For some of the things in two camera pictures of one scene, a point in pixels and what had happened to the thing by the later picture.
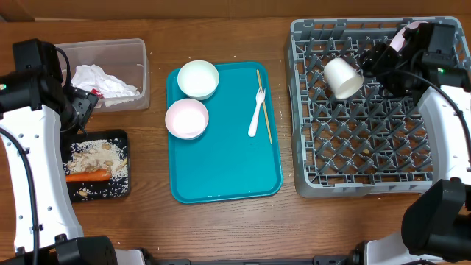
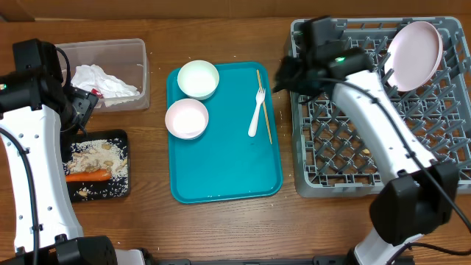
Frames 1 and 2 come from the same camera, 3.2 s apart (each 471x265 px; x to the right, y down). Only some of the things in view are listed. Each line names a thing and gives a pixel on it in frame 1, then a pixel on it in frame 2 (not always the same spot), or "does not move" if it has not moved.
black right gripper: x=378 y=64 → x=288 y=80
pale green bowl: x=198 y=79 does not move
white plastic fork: x=260 y=97 does not move
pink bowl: x=186 y=118 does not move
